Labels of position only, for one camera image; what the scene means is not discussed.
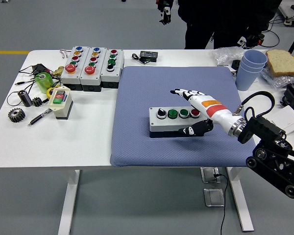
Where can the person's right hand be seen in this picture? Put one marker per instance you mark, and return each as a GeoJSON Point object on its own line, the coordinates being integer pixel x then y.
{"type": "Point", "coordinates": [166, 12]}

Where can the person's left hand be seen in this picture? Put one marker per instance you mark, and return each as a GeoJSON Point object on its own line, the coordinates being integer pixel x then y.
{"type": "Point", "coordinates": [251, 40]}

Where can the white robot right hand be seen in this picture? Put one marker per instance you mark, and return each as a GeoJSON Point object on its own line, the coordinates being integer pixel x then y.
{"type": "Point", "coordinates": [210, 107]}

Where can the grey four-button control box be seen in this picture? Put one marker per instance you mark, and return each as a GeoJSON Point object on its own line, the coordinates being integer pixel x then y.
{"type": "Point", "coordinates": [109, 77]}
{"type": "Point", "coordinates": [161, 124]}

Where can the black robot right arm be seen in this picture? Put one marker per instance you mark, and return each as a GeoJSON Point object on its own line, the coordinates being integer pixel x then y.
{"type": "Point", "coordinates": [264, 127]}

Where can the grey five-button control box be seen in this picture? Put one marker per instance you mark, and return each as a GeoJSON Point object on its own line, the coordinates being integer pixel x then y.
{"type": "Point", "coordinates": [89, 79]}
{"type": "Point", "coordinates": [69, 78]}

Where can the clear bubble wrap bag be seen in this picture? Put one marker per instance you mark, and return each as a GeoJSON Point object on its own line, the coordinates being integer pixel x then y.
{"type": "Point", "coordinates": [225, 55]}

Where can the person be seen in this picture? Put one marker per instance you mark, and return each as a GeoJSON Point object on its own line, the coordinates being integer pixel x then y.
{"type": "Point", "coordinates": [223, 19]}

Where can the slice of bread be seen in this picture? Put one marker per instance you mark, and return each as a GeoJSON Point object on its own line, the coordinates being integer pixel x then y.
{"type": "Point", "coordinates": [283, 61]}

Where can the small black display device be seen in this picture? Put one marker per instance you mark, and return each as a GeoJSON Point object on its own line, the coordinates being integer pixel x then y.
{"type": "Point", "coordinates": [149, 55]}

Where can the clear plastic bag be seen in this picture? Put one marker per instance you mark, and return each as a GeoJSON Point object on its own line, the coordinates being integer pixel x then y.
{"type": "Point", "coordinates": [275, 79]}

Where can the metal floor outlet box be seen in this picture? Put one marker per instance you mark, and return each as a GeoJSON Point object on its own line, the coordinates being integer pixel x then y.
{"type": "Point", "coordinates": [208, 175]}

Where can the blue-grey padded mat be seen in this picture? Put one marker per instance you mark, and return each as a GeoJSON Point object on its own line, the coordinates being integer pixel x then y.
{"type": "Point", "coordinates": [142, 98]}

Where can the white paper card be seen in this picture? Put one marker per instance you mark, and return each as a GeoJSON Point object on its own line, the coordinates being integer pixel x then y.
{"type": "Point", "coordinates": [287, 118]}

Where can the metal floor cover plate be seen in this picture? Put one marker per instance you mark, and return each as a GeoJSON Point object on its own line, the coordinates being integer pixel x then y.
{"type": "Point", "coordinates": [213, 197]}

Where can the white table leg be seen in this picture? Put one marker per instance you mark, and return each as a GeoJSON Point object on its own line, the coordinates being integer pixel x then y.
{"type": "Point", "coordinates": [240, 195]}
{"type": "Point", "coordinates": [69, 200]}

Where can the pink and white hook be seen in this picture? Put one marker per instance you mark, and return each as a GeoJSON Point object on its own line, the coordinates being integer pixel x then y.
{"type": "Point", "coordinates": [63, 53]}

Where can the brass fitting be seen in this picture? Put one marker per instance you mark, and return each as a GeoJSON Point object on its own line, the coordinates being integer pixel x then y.
{"type": "Point", "coordinates": [57, 71]}

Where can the black pouch with red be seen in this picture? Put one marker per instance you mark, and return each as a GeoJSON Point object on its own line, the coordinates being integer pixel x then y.
{"type": "Point", "coordinates": [40, 68]}

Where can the green plastic cylinder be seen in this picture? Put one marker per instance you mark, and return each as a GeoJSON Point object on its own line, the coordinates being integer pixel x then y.
{"type": "Point", "coordinates": [44, 83]}

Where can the yellow tape roll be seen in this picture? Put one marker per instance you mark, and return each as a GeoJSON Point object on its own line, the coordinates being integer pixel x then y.
{"type": "Point", "coordinates": [49, 93]}

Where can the small black gear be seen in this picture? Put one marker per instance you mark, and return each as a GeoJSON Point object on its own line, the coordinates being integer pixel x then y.
{"type": "Point", "coordinates": [36, 102]}

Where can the black cylindrical capacitor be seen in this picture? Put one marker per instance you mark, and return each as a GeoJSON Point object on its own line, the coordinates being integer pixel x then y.
{"type": "Point", "coordinates": [25, 99]}

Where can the black and silver pen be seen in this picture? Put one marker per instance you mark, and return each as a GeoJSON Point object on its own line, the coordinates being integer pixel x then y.
{"type": "Point", "coordinates": [39, 118]}

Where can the large dark steel gear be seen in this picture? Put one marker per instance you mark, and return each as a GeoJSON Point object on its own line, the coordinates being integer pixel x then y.
{"type": "Point", "coordinates": [16, 116]}

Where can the grey background machine frame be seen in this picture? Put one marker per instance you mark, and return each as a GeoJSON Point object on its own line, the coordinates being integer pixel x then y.
{"type": "Point", "coordinates": [292, 9]}

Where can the white red-green switch box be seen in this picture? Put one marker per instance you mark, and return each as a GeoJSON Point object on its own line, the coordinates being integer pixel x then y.
{"type": "Point", "coordinates": [61, 107]}

